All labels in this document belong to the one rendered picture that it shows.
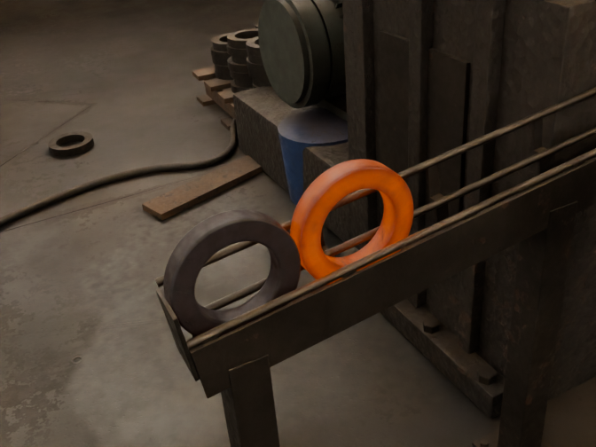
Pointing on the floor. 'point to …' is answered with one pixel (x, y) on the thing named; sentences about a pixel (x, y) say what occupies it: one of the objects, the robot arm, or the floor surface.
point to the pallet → (232, 70)
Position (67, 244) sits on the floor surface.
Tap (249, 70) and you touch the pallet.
